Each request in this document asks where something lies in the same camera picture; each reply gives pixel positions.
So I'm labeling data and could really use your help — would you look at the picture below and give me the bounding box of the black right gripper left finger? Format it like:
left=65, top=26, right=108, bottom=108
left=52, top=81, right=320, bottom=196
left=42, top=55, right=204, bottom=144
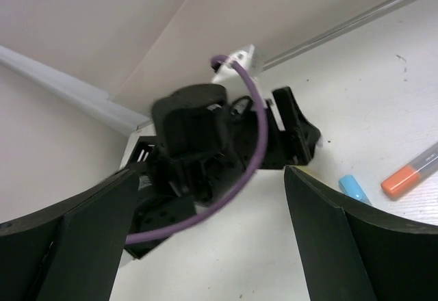
left=1, top=170, right=139, bottom=300

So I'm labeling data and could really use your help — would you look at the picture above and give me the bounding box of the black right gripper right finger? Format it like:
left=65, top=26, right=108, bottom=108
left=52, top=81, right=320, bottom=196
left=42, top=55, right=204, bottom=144
left=284, top=166, right=437, bottom=300

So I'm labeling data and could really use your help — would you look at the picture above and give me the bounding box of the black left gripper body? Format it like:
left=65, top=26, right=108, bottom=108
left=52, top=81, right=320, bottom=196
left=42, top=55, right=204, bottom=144
left=125, top=83, right=324, bottom=261

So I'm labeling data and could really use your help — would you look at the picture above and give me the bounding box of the orange capped lead case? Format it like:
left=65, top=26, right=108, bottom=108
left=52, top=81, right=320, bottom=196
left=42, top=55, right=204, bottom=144
left=381, top=143, right=437, bottom=200

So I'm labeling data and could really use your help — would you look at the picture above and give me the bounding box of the black slotted organizer box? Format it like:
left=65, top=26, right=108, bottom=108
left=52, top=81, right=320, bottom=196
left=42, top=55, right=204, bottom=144
left=126, top=136, right=159, bottom=176

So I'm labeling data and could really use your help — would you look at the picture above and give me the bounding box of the blue highlighter pen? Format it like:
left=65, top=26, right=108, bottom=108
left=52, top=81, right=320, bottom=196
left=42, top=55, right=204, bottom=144
left=338, top=174, right=372, bottom=206

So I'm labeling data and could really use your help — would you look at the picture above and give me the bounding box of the yellow highlighter pen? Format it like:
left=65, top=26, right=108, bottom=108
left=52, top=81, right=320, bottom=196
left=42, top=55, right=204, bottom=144
left=296, top=166, right=313, bottom=175

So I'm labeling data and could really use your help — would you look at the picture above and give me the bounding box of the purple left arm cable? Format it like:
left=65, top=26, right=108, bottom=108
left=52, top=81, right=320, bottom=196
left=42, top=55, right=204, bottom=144
left=125, top=54, right=270, bottom=246

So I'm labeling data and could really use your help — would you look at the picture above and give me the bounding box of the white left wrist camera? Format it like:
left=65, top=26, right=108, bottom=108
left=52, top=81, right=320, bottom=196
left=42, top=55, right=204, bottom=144
left=210, top=44, right=264, bottom=102

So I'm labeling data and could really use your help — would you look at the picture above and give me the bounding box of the aluminium rail at table edge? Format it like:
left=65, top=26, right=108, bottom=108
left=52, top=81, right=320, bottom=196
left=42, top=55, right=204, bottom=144
left=135, top=0, right=438, bottom=134

